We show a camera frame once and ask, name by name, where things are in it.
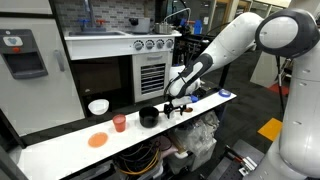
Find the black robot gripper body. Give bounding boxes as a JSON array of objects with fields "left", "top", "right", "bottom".
[{"left": 164, "top": 95, "right": 198, "bottom": 109}]

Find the small white bowl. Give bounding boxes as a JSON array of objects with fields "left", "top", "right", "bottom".
[{"left": 88, "top": 99, "right": 109, "bottom": 115}]

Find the clear plastic bag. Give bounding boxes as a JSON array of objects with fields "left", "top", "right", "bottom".
[{"left": 171, "top": 111, "right": 220, "bottom": 156}]

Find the orange plastic cup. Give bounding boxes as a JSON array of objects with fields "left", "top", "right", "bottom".
[{"left": 112, "top": 114, "right": 126, "bottom": 132}]

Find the toy kitchen stove oven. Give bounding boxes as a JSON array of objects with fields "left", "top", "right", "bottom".
[{"left": 65, "top": 31, "right": 180, "bottom": 109}]

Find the orange flat lid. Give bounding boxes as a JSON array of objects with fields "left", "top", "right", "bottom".
[{"left": 88, "top": 132, "right": 108, "bottom": 148}]

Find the silver pot on stove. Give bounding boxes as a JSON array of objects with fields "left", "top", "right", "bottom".
[{"left": 154, "top": 23, "right": 172, "bottom": 34}]

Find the toy white refrigerator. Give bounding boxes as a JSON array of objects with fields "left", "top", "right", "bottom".
[{"left": 0, "top": 0, "right": 84, "bottom": 136}]

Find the clear bin with cables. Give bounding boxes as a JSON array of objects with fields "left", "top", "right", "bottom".
[{"left": 113, "top": 141, "right": 161, "bottom": 180}]

